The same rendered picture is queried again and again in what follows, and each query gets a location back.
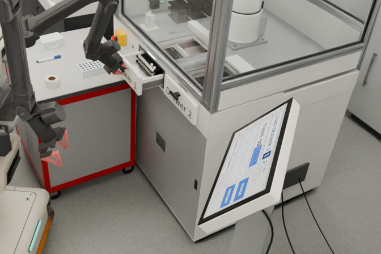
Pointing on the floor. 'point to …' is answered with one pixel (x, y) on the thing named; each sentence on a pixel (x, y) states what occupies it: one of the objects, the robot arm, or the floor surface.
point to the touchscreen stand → (251, 233)
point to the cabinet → (165, 142)
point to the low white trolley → (80, 117)
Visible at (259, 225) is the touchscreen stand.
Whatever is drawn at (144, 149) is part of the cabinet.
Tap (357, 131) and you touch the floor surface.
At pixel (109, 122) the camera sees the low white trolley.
